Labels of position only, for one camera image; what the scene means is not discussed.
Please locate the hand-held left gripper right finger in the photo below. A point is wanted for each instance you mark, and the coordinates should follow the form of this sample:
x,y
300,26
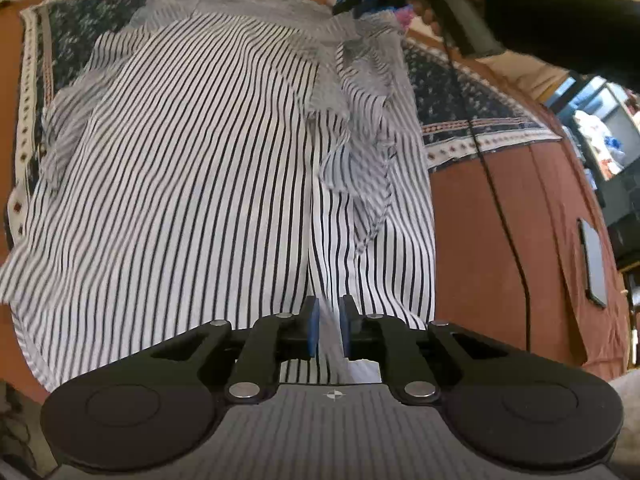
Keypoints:
x,y
345,327

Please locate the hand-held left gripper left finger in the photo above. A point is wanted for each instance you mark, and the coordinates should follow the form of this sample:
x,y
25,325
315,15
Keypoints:
x,y
311,327

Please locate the black white striped shirt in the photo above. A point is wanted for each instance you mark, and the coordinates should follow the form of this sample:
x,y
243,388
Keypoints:
x,y
200,185

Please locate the person's right forearm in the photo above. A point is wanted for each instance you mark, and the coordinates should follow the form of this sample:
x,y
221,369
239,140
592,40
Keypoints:
x,y
565,20

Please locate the blue tissue pack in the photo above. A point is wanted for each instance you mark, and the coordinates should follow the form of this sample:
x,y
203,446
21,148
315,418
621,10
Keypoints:
x,y
395,7

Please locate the dark patterned mat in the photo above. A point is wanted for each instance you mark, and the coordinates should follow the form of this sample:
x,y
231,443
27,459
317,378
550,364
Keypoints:
x,y
475,110

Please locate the cluttered shelf unit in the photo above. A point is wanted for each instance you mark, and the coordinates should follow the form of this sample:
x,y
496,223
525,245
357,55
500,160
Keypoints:
x,y
605,130

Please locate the black smartphone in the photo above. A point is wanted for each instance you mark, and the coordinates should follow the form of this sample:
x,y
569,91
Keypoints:
x,y
593,265

